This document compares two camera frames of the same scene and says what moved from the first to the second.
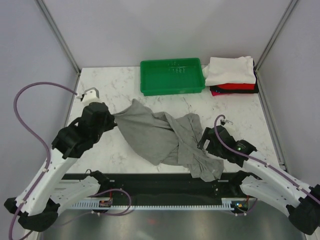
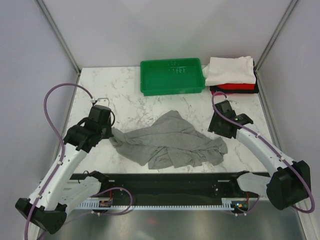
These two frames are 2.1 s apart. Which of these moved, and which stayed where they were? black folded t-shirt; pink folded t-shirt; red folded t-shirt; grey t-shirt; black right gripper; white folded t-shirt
Moved: black right gripper; grey t-shirt
Stayed: pink folded t-shirt; white folded t-shirt; red folded t-shirt; black folded t-shirt
